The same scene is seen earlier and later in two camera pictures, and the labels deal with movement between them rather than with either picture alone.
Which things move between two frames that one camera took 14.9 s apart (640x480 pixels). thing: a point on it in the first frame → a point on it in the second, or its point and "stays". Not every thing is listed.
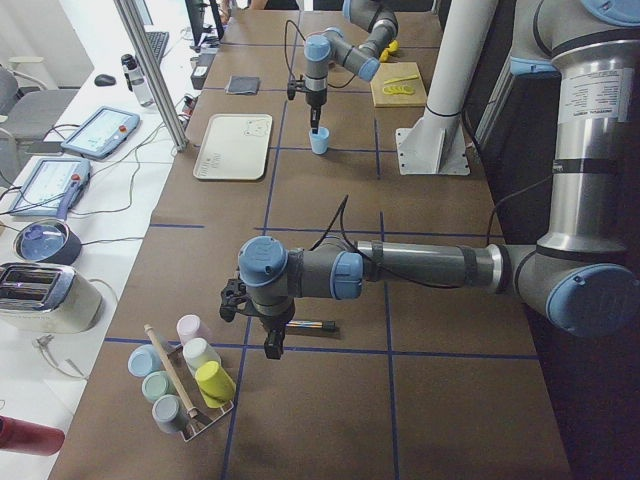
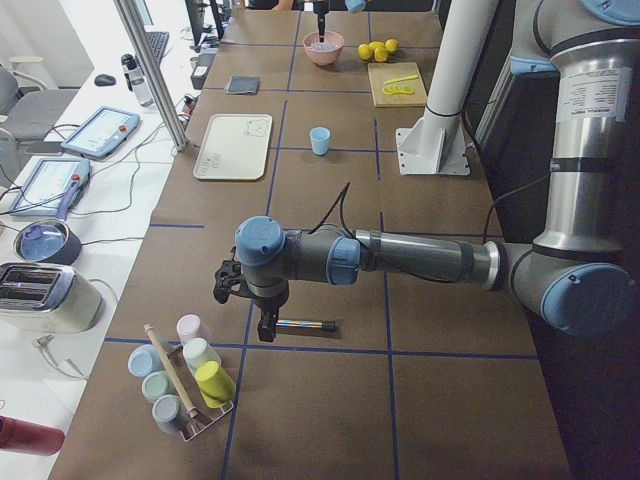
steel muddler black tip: x=326 y=324 stays
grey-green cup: x=158 y=383 stays
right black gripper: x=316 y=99 → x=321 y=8
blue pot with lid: x=48 y=242 stays
